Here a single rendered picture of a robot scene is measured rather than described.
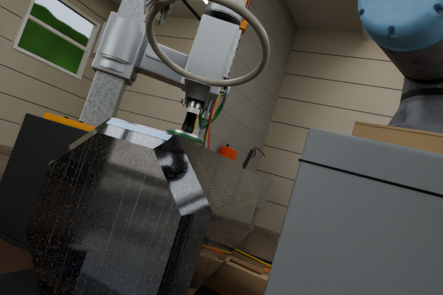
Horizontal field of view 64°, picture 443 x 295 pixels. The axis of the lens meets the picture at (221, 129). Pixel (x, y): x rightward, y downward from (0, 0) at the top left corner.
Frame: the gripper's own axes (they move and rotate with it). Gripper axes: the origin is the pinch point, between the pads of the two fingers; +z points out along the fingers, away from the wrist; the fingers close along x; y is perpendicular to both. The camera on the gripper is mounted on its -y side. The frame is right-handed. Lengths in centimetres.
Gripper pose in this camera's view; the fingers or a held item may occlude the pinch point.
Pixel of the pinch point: (152, 18)
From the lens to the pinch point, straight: 129.9
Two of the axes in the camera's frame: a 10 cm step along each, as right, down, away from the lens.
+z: -2.3, 8.4, -5.0
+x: 7.3, 4.9, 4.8
